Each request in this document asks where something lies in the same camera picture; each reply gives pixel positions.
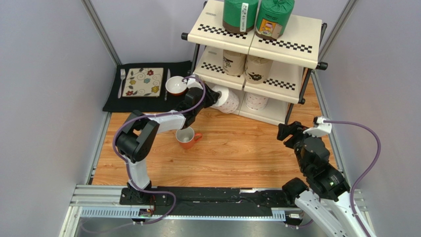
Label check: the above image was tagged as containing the white paper roll back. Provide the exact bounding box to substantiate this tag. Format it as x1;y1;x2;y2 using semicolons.
212;85;239;114

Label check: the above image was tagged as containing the white paper roll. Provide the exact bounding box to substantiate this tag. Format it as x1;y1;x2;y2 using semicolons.
212;85;239;114
245;92;269;111

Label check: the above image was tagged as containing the brown roll back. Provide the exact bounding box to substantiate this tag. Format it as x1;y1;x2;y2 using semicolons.
222;50;246;76

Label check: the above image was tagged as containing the brown roll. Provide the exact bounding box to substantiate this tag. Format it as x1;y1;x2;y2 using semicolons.
222;50;246;76
244;55;273;84

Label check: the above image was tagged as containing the white paper roll front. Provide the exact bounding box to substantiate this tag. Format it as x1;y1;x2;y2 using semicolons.
245;92;269;111

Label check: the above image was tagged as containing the brown roll front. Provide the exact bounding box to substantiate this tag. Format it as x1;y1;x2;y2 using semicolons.
244;55;273;84

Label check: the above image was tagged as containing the green roll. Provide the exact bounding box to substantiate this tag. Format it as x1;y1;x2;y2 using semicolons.
255;0;295;40
222;0;259;34

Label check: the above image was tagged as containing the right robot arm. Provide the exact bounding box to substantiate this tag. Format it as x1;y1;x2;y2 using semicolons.
277;117;381;237

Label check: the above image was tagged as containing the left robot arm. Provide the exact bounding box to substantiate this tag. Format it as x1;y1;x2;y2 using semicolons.
113;86;221;205

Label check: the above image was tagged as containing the cream checkered three-tier shelf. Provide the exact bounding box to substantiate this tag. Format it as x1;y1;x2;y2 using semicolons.
182;0;328;125

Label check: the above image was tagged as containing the white orange bowl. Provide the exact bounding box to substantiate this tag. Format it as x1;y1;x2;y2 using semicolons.
167;76;187;96

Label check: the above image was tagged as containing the silver knife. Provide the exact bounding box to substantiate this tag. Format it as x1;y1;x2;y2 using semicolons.
164;69;171;101

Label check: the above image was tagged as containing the floral square plate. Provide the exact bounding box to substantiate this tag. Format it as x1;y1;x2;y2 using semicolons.
122;68;164;97

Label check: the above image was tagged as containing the silver fork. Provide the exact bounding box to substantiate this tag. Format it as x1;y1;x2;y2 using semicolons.
118;68;126;99

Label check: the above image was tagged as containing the black placemat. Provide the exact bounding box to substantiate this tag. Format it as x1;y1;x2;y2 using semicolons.
102;61;192;113

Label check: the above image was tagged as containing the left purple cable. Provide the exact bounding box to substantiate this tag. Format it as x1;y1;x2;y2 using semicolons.
112;75;207;225

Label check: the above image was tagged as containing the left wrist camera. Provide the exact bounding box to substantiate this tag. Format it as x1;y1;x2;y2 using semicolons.
181;75;203;89

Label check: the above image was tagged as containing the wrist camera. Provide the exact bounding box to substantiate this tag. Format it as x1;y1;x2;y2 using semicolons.
303;116;332;137
181;75;203;89

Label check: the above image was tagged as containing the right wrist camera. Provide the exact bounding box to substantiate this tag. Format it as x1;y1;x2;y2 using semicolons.
303;116;332;137

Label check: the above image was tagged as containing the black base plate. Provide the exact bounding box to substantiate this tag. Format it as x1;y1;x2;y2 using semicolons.
119;186;300;217

